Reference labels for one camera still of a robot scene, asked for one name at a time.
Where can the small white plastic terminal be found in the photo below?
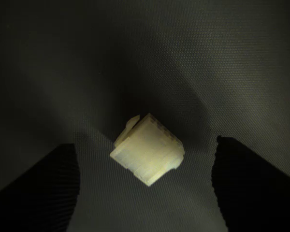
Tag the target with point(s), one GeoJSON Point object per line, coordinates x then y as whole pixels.
{"type": "Point", "coordinates": [147, 154]}

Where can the dark grey mat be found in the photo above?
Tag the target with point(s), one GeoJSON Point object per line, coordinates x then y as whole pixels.
{"type": "Point", "coordinates": [145, 60]}

